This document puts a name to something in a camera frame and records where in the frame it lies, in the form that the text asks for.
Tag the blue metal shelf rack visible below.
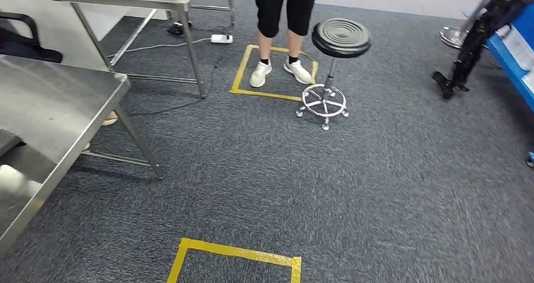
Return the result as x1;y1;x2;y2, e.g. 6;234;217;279
485;3;534;168

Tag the yellow floor tape square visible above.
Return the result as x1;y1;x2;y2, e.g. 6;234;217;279
230;44;319;103
166;237;302;283

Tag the black stool chrome base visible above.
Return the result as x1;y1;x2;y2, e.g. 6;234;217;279
295;18;373;132

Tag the black power adapter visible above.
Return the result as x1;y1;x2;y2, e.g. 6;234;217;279
166;21;193;37

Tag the chrome stanchion base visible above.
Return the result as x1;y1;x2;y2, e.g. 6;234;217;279
440;0;501;49

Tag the black legged stand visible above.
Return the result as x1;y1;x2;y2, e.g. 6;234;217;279
432;0;534;101

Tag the white desk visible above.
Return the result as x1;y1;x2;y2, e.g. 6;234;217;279
0;0;168;71

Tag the black office chair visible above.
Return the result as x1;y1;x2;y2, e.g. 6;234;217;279
0;11;64;64

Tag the translucent white crate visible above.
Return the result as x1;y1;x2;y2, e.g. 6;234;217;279
500;25;534;71

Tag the white floor cable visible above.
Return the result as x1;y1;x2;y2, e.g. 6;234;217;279
106;37;212;59

